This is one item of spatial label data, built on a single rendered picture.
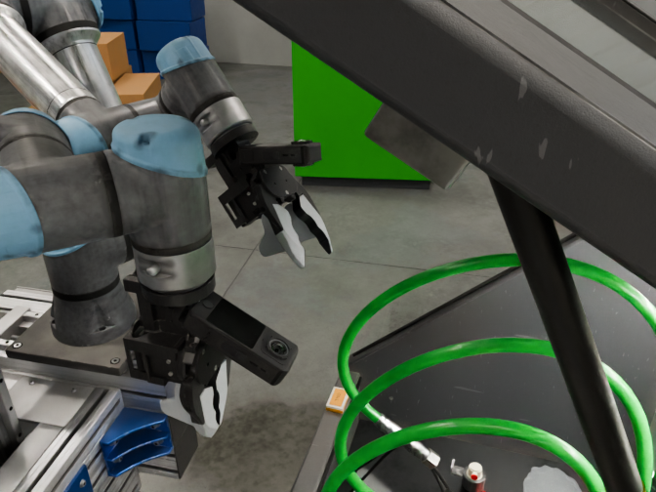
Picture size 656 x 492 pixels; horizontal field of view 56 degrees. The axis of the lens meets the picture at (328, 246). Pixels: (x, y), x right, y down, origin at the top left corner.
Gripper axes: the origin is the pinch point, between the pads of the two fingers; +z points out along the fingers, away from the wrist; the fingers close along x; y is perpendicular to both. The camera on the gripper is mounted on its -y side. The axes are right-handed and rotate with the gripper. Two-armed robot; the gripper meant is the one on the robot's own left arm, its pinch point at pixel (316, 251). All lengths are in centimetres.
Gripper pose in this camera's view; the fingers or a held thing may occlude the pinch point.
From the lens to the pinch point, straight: 85.0
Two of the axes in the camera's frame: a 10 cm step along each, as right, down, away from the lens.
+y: -7.1, 4.8, 5.2
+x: -4.7, 2.3, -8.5
